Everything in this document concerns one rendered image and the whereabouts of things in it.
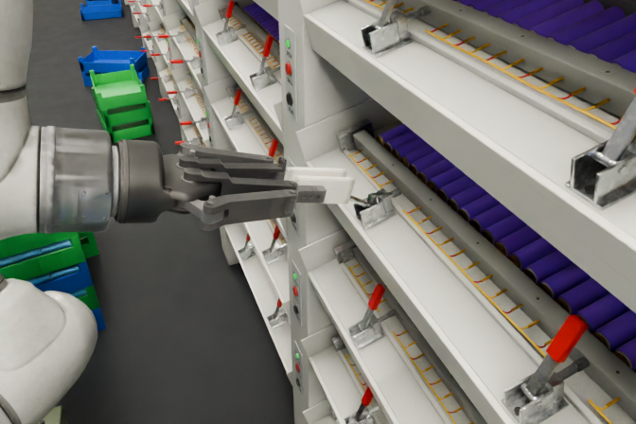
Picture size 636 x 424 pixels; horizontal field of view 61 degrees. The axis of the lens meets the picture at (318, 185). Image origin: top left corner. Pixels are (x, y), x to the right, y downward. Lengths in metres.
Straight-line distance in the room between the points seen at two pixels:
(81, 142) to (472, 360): 0.37
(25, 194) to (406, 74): 0.32
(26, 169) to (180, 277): 1.29
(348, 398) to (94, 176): 0.61
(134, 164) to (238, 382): 1.01
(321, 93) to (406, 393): 0.39
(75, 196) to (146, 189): 0.06
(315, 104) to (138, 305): 1.09
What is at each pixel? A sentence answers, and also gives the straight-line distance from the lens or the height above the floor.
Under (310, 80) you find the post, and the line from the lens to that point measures 0.69.
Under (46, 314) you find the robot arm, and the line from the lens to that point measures 0.99.
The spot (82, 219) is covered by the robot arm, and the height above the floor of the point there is 0.86.
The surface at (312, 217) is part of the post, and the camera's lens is 0.80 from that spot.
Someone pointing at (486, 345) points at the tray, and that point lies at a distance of 0.50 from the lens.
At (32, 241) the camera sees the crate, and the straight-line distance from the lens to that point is 1.42.
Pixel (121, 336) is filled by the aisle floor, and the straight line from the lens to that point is 1.60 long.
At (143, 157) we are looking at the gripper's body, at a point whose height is 0.90.
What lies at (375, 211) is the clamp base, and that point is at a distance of 0.61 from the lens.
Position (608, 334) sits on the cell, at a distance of 0.49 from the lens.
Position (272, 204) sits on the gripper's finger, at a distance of 0.50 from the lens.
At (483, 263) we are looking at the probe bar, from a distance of 0.54.
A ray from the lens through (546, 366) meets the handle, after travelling 0.44.
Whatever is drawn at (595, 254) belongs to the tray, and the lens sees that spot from 0.34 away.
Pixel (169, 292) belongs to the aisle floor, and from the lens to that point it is 1.68.
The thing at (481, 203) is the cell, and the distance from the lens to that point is 0.59.
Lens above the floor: 1.12
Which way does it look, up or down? 33 degrees down
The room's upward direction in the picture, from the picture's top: straight up
